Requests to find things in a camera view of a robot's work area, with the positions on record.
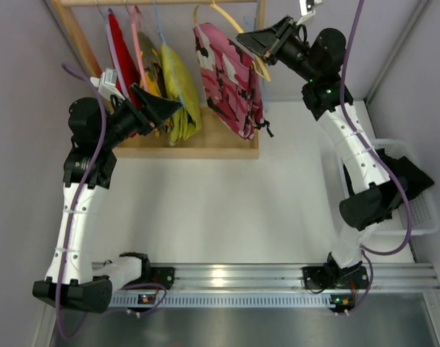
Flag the camouflage yellow green trousers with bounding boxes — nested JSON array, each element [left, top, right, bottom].
[[135, 30, 170, 138]]

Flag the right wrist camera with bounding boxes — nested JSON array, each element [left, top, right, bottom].
[[297, 0, 323, 25]]

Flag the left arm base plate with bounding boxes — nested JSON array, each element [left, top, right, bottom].
[[149, 266, 175, 290]]

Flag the white lavender hanger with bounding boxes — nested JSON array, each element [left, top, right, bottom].
[[103, 8, 130, 98]]

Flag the lime green trousers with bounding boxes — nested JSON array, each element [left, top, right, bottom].
[[161, 43, 202, 146]]

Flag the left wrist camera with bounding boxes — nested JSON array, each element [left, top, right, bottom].
[[89, 68, 124, 101]]

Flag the white plastic basket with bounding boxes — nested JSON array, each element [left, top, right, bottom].
[[335, 138, 440, 237]]

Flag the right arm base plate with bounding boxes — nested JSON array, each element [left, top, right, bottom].
[[302, 265, 332, 294]]

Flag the aluminium mounting rail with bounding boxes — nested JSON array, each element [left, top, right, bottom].
[[90, 261, 440, 292]]

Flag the pink hanger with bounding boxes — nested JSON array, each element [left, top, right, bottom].
[[124, 1, 150, 92]]

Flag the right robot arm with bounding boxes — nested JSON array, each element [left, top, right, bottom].
[[237, 16, 408, 294]]

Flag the red trousers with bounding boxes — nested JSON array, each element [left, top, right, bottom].
[[109, 13, 141, 108]]

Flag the slotted cable duct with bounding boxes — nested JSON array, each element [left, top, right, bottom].
[[109, 292, 349, 309]]

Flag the cream wooden hanger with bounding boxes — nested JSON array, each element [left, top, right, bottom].
[[192, 0, 271, 82]]

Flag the pink black patterned trousers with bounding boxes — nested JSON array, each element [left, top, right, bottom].
[[193, 22, 274, 140]]

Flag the wooden clothes rack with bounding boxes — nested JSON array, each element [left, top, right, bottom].
[[46, 1, 259, 159]]

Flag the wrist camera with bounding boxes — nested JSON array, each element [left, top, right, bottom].
[[89, 68, 124, 101], [297, 0, 323, 25]]

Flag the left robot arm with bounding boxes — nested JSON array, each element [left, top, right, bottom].
[[33, 84, 182, 313]]

